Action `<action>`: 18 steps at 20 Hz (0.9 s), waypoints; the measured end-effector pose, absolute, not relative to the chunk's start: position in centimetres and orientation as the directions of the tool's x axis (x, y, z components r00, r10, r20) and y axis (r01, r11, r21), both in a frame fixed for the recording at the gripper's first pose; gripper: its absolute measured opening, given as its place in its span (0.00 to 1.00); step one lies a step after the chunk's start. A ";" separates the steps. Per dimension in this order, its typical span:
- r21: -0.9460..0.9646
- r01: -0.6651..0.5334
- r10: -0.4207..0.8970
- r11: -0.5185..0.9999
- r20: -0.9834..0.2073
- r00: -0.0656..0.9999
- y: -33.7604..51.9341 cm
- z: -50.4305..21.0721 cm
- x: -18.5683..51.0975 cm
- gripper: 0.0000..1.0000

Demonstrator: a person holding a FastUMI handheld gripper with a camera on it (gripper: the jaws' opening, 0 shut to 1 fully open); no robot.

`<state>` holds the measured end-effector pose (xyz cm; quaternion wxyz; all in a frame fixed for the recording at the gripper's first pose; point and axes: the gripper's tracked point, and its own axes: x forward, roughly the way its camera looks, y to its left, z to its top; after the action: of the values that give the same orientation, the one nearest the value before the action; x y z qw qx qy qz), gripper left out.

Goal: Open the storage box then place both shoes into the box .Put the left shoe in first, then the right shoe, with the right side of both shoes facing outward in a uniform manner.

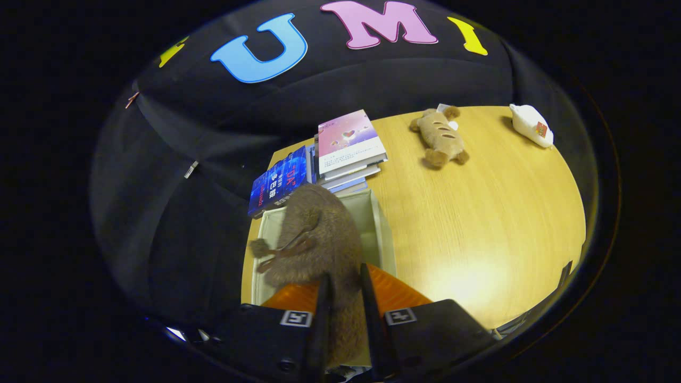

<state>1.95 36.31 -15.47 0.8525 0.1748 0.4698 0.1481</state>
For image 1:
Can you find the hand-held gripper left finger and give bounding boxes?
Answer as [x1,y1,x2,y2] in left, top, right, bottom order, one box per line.
[205,274,333,383]

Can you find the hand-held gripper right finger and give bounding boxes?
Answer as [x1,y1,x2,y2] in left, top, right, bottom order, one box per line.
[361,263,498,381]

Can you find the brown suede moccasin shoe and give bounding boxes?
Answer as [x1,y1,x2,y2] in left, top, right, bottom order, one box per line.
[248,184,373,370]

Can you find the green fabric storage box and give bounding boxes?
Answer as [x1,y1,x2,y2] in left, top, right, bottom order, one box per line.
[250,189,397,307]

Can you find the blue cover book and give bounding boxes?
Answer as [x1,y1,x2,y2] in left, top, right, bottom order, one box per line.
[247,145,316,219]

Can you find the grey blue book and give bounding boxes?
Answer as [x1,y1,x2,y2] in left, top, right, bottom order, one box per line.
[327,176,369,195]

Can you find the white edged book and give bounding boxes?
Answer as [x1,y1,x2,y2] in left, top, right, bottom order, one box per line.
[321,159,381,185]

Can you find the brown bread plush toy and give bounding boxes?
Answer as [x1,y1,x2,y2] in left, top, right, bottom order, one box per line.
[409,106,471,170]

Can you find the pink cover book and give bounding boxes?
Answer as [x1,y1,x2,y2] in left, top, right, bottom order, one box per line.
[318,110,388,176]

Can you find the white pouch with red label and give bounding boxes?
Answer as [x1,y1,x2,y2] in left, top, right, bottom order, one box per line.
[509,103,554,148]

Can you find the black backdrop cloth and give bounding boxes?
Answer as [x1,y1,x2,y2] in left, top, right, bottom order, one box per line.
[90,0,580,330]

